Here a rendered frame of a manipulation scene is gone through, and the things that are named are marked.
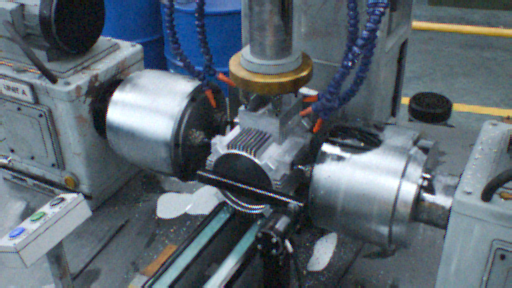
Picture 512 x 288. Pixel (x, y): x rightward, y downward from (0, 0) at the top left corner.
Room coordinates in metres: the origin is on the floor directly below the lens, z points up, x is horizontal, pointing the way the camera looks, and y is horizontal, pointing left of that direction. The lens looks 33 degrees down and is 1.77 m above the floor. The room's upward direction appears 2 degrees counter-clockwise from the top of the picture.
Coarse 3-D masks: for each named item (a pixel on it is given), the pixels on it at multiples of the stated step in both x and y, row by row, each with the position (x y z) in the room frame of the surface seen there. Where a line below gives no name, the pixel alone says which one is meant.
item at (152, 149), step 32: (128, 96) 1.19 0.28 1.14; (160, 96) 1.16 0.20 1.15; (192, 96) 1.16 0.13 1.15; (224, 96) 1.27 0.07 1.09; (128, 128) 1.14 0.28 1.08; (160, 128) 1.10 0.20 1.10; (192, 128) 1.14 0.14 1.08; (224, 128) 1.27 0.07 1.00; (128, 160) 1.15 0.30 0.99; (160, 160) 1.09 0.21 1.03; (192, 160) 1.13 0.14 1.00
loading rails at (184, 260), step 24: (216, 216) 1.02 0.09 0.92; (240, 216) 1.06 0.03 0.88; (264, 216) 1.01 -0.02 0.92; (192, 240) 0.94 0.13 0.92; (216, 240) 0.96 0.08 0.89; (240, 240) 1.05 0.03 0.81; (168, 264) 0.86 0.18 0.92; (192, 264) 0.88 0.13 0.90; (216, 264) 0.94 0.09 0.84; (240, 264) 0.85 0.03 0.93
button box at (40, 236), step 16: (48, 208) 0.88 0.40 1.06; (64, 208) 0.87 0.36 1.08; (80, 208) 0.89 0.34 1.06; (32, 224) 0.83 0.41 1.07; (48, 224) 0.83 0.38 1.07; (64, 224) 0.85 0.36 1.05; (0, 240) 0.80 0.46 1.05; (16, 240) 0.78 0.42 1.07; (32, 240) 0.79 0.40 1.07; (48, 240) 0.81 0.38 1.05; (0, 256) 0.79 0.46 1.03; (16, 256) 0.76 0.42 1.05; (32, 256) 0.77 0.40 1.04
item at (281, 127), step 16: (256, 96) 1.17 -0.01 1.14; (288, 96) 1.17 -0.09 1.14; (240, 112) 1.10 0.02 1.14; (256, 112) 1.14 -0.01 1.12; (272, 112) 1.11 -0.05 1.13; (288, 112) 1.10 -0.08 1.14; (240, 128) 1.10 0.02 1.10; (256, 128) 1.08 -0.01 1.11; (272, 128) 1.06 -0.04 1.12; (288, 128) 1.09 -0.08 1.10
